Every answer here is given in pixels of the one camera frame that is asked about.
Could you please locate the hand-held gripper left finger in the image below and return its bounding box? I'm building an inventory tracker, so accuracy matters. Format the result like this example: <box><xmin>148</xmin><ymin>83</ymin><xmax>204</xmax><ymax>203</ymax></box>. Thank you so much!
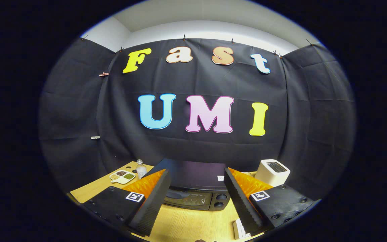
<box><xmin>83</xmin><ymin>169</ymin><xmax>171</xmax><ymax>237</ymax></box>

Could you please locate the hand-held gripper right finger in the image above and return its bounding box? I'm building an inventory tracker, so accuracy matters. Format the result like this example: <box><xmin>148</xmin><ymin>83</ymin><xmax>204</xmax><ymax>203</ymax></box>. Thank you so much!
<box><xmin>224</xmin><ymin>167</ymin><xmax>315</xmax><ymax>236</ymax></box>

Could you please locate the black toaster oven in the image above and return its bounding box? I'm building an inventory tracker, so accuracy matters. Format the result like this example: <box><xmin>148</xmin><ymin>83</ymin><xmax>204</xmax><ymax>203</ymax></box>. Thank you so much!
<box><xmin>145</xmin><ymin>159</ymin><xmax>231</xmax><ymax>211</ymax></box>

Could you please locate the white toaster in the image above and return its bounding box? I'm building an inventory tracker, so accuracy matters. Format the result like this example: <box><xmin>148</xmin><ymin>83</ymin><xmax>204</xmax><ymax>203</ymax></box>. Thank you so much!
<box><xmin>255</xmin><ymin>159</ymin><xmax>291</xmax><ymax>187</ymax></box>

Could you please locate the white rectangular plate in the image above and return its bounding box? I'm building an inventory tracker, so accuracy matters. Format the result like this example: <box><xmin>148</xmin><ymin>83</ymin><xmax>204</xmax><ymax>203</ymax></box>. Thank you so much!
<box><xmin>233</xmin><ymin>218</ymin><xmax>252</xmax><ymax>240</ymax></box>

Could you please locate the clear plastic bottle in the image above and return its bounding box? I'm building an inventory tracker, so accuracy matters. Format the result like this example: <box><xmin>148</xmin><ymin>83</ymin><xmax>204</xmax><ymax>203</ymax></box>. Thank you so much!
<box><xmin>136</xmin><ymin>159</ymin><xmax>147</xmax><ymax>179</ymax></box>

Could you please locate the white divided grain dish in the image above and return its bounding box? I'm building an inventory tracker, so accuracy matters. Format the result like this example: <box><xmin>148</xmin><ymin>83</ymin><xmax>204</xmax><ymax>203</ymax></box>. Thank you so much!
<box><xmin>110</xmin><ymin>170</ymin><xmax>136</xmax><ymax>185</ymax></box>

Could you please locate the black backdrop cloth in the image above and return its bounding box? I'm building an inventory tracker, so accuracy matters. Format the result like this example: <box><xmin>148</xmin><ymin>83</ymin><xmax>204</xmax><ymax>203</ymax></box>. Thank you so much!
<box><xmin>39</xmin><ymin>38</ymin><xmax>357</xmax><ymax>202</ymax></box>

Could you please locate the row of black clips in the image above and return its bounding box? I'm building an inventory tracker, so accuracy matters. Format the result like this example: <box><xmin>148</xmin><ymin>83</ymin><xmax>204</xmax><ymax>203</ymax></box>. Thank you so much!
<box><xmin>81</xmin><ymin>34</ymin><xmax>315</xmax><ymax>59</ymax></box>

